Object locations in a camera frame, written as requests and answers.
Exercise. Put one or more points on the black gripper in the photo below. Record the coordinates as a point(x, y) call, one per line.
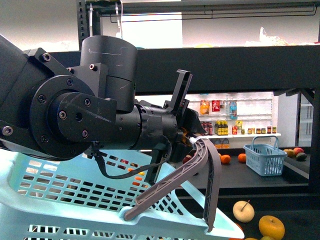
point(187, 123)

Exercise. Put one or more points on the grey basket handle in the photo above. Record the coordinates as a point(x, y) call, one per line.
point(206, 153)

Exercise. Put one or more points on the light blue shopping basket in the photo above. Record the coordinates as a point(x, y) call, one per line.
point(71, 200)

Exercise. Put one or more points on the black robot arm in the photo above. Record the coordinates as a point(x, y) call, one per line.
point(51, 112)

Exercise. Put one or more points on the black metal shelf rack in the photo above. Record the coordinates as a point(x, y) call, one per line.
point(278, 69)

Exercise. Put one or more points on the orange mandarin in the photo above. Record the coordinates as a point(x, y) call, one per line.
point(225, 159)

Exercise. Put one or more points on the small blue basket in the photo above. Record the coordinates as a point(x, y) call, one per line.
point(264, 159)

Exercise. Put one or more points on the white pear with stem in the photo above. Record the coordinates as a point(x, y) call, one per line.
point(243, 211)

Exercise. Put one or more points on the yellow-orange apple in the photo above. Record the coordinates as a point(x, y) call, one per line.
point(271, 226)

